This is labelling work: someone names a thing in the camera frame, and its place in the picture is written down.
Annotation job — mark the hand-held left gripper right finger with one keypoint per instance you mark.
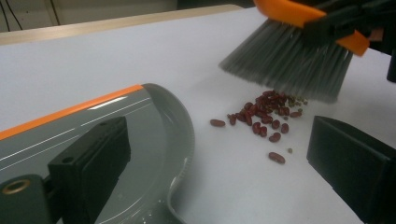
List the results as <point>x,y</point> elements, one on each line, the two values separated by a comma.
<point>355,168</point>

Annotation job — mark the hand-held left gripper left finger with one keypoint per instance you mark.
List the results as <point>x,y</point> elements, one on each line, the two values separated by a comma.
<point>90,171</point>

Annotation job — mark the scatter of red kidney beans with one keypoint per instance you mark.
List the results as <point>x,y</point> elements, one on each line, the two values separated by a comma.
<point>263,107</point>

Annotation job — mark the orange hand brush grey bristles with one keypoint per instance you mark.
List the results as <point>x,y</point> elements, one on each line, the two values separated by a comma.
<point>286,59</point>

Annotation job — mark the scatter of green mung beans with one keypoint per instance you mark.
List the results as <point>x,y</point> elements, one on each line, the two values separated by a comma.
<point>289,150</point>

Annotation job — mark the grey dustpan with orange lip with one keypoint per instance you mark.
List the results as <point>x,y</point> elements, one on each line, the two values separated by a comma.
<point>149,140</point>

